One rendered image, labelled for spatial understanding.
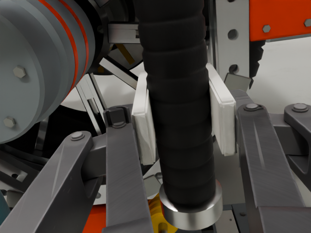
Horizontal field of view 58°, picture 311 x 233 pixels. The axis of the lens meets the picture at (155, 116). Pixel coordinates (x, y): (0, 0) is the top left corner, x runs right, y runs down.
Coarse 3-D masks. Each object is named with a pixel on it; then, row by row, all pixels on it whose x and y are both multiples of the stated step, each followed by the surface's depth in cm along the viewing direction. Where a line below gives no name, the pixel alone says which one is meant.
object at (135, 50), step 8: (112, 0) 66; (120, 0) 66; (128, 0) 70; (112, 8) 67; (120, 8) 67; (128, 8) 71; (120, 16) 68; (128, 16) 72; (112, 48) 75; (128, 48) 75; (136, 48) 75; (112, 56) 76; (120, 56) 76; (136, 56) 76; (128, 64) 77; (136, 64) 77; (96, 72) 78; (104, 72) 78
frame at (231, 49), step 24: (216, 0) 33; (240, 0) 33; (216, 24) 35; (240, 24) 34; (216, 48) 37; (240, 48) 36; (240, 72) 37; (0, 168) 49; (24, 168) 50; (144, 168) 46; (24, 192) 46
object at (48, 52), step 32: (0, 0) 23; (32, 0) 26; (64, 0) 33; (0, 32) 21; (32, 32) 23; (64, 32) 28; (0, 64) 22; (32, 64) 22; (64, 64) 27; (0, 96) 23; (32, 96) 23; (64, 96) 29; (0, 128) 25
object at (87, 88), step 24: (96, 0) 43; (96, 24) 49; (120, 24) 45; (96, 48) 50; (120, 72) 48; (96, 96) 50; (48, 120) 52; (72, 120) 69; (96, 120) 52; (0, 144) 52; (24, 144) 55; (48, 144) 57
